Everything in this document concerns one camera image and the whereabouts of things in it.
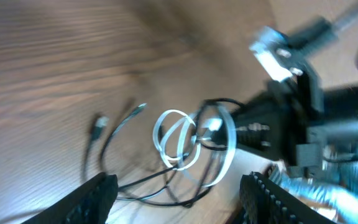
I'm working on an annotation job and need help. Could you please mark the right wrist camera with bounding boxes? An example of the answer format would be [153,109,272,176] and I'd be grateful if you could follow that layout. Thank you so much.
[249,17,337,82]

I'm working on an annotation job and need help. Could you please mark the black USB cable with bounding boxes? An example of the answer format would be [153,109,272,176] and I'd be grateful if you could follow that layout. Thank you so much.
[81,98,245,208]

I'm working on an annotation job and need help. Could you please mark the white USB cable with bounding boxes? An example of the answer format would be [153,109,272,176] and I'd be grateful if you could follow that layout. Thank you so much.
[152,104,237,187]

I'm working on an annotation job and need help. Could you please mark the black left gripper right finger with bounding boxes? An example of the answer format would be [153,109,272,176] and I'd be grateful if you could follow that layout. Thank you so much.
[239,172,333,224]

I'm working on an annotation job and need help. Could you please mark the person in blue jeans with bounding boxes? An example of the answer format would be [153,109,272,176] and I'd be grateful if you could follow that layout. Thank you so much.
[268,162,358,223]

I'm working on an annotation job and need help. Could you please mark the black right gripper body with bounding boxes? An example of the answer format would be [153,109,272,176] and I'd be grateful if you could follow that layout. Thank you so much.
[228,80,326,162]

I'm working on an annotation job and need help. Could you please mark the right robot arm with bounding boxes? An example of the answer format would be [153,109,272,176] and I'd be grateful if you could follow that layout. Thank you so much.
[231,82,358,177]

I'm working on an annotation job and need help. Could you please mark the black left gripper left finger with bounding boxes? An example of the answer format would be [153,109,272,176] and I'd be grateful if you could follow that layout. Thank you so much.
[23,172,118,224]

